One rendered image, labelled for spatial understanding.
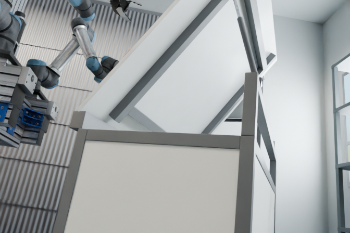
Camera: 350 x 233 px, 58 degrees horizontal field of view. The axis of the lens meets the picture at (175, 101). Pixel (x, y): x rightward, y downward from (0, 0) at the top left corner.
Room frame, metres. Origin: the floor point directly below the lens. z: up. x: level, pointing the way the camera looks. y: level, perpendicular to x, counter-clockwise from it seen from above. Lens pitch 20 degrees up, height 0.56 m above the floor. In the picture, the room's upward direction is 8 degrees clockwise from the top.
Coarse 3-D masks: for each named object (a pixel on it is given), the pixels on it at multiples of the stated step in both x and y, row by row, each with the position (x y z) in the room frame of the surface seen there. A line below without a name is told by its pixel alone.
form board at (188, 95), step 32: (192, 0) 0.99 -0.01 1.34; (160, 32) 1.02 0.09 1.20; (224, 32) 1.29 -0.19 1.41; (128, 64) 1.05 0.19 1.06; (192, 64) 1.32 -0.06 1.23; (224, 64) 1.51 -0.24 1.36; (256, 64) 1.77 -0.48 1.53; (96, 96) 1.07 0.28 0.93; (160, 96) 1.34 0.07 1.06; (192, 96) 1.53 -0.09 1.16; (224, 96) 1.79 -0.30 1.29; (128, 128) 1.36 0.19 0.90; (192, 128) 1.81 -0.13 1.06
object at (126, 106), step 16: (224, 0) 1.05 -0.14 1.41; (256, 0) 1.19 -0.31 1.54; (208, 16) 1.07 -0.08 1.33; (256, 16) 1.29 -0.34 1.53; (192, 32) 1.08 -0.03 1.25; (256, 32) 1.40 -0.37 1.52; (176, 48) 1.10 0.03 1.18; (256, 48) 1.58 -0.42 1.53; (160, 64) 1.13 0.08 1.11; (144, 80) 1.15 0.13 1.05; (128, 96) 1.17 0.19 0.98; (240, 96) 1.86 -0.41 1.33; (112, 112) 1.19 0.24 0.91; (128, 112) 1.21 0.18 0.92; (224, 112) 1.89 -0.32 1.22; (160, 128) 1.47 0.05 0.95; (208, 128) 1.93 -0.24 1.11
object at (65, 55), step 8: (88, 24) 1.90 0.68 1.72; (88, 32) 1.93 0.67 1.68; (72, 40) 1.96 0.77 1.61; (64, 48) 1.97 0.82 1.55; (72, 48) 1.97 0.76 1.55; (64, 56) 1.97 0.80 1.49; (72, 56) 2.01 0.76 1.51; (56, 64) 1.98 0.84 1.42; (64, 64) 2.00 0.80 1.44; (56, 72) 1.99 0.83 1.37; (48, 80) 1.98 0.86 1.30; (56, 80) 2.04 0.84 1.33; (48, 88) 2.06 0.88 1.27
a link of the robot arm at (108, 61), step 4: (104, 56) 1.90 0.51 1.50; (108, 56) 1.91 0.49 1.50; (104, 60) 1.90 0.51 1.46; (108, 60) 1.89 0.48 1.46; (112, 60) 1.88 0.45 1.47; (116, 60) 1.89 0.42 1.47; (104, 64) 1.89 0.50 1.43; (108, 64) 1.89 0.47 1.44; (112, 64) 1.88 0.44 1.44; (108, 68) 1.90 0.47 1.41; (112, 68) 1.90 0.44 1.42
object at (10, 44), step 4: (0, 36) 1.35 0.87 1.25; (4, 36) 1.36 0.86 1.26; (0, 40) 1.35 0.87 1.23; (4, 40) 1.36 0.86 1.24; (8, 40) 1.37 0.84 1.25; (0, 44) 1.35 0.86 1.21; (4, 44) 1.36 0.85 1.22; (8, 44) 1.38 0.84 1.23; (12, 44) 1.40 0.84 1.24; (0, 48) 1.34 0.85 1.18; (4, 48) 1.37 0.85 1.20; (8, 48) 1.38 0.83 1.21; (12, 48) 1.41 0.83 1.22; (12, 52) 1.41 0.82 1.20
